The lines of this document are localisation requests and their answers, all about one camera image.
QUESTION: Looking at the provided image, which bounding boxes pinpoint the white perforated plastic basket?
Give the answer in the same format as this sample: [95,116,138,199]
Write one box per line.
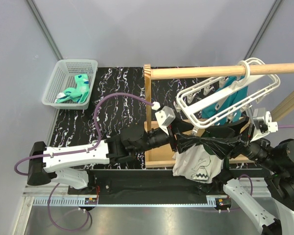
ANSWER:
[42,59,98,110]

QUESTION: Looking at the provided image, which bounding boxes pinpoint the wooden rack frame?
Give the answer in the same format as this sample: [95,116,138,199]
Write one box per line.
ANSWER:
[144,64,294,168]

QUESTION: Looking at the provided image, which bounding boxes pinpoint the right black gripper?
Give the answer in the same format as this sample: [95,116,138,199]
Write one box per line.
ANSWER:
[199,114,283,171]

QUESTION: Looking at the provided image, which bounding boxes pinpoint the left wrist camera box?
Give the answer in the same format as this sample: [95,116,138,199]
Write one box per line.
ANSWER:
[155,106,175,135]

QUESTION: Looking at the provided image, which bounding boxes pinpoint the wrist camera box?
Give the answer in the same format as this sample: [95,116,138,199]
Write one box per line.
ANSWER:
[155,106,175,135]
[252,108,278,134]

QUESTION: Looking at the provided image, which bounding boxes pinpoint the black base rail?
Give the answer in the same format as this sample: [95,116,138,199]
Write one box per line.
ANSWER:
[68,170,225,207]

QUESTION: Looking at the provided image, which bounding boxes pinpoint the teal shirt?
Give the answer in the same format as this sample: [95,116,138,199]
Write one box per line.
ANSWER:
[201,75,248,121]

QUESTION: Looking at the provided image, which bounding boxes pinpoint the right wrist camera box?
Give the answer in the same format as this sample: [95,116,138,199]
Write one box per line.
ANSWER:
[252,108,278,134]

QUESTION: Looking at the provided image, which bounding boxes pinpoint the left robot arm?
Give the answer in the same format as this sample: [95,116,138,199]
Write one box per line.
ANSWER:
[27,118,200,194]

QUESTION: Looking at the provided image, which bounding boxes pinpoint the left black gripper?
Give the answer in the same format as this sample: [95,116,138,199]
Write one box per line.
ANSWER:
[135,118,201,155]

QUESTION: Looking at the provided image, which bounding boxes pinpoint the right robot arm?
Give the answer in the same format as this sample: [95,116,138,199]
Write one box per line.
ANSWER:
[202,117,294,235]

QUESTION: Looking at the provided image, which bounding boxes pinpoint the wooden hanging rod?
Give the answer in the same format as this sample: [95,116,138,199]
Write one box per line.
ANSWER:
[150,63,294,80]

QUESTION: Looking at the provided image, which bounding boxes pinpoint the mint green sock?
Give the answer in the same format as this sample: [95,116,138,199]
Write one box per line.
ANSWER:
[54,88,82,103]
[74,74,90,103]

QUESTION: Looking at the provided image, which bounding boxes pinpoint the white plastic clip hanger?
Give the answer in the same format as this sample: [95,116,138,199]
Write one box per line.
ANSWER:
[176,57,280,129]

